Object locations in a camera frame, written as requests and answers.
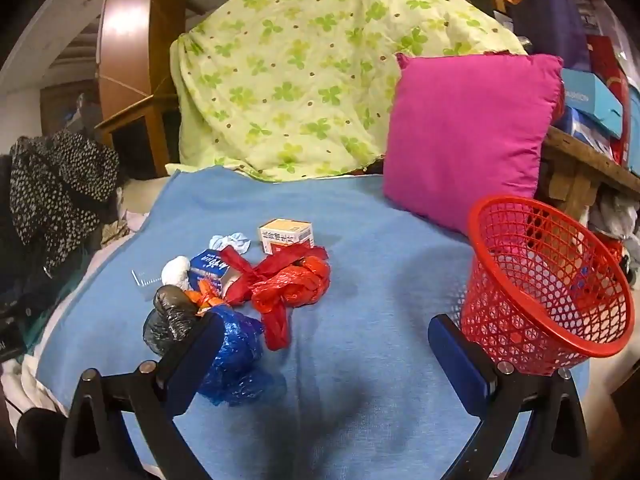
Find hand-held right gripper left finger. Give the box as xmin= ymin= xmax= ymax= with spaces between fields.
xmin=60 ymin=314 xmax=226 ymax=480

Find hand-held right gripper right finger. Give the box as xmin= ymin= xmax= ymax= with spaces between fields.
xmin=427 ymin=314 xmax=591 ymax=480

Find blue plastic bag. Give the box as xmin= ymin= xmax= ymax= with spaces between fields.
xmin=197 ymin=307 xmax=276 ymax=407

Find black plastic bag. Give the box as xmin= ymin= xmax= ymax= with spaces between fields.
xmin=142 ymin=285 xmax=201 ymax=358

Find red mesh basket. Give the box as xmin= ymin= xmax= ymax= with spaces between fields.
xmin=460 ymin=195 xmax=636 ymax=377

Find orange wrapper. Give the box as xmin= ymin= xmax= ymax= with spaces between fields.
xmin=187 ymin=280 xmax=228 ymax=316

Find white paper wad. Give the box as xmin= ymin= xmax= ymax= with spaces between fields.
xmin=161 ymin=256 xmax=192 ymax=292

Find blue and white carton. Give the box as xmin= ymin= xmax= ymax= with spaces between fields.
xmin=187 ymin=247 xmax=241 ymax=293

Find red plastic bag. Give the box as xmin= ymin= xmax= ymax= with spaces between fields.
xmin=250 ymin=255 xmax=332 ymax=352

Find white blue tissue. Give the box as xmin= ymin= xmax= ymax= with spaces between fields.
xmin=209 ymin=232 xmax=251 ymax=256

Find orange and white box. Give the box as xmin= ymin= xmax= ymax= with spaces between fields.
xmin=257 ymin=218 xmax=316 ymax=256

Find blue blanket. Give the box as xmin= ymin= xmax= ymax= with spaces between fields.
xmin=35 ymin=165 xmax=591 ymax=480

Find pink pillow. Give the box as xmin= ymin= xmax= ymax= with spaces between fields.
xmin=382 ymin=52 xmax=566 ymax=233

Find grey white plastic bag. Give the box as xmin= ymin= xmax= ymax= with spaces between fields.
xmin=590 ymin=192 xmax=640 ymax=241

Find black white spotted garment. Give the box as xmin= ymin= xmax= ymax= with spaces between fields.
xmin=10 ymin=130 xmax=121 ymax=271

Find wooden table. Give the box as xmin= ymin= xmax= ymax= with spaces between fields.
xmin=537 ymin=125 xmax=640 ymax=221

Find blue white package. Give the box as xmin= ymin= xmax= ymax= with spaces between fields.
xmin=552 ymin=107 xmax=613 ymax=158

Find green clover print quilt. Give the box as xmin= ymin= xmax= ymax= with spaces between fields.
xmin=167 ymin=0 xmax=528 ymax=183

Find brown wooden cabinet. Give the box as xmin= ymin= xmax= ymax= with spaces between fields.
xmin=40 ymin=85 xmax=103 ymax=133

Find flat blue box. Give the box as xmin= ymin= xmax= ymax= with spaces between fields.
xmin=560 ymin=67 xmax=626 ymax=138

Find red box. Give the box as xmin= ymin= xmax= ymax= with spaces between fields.
xmin=585 ymin=35 xmax=631 ymax=166

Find navy bag with orange handle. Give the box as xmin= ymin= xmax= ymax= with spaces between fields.
xmin=505 ymin=0 xmax=593 ymax=71

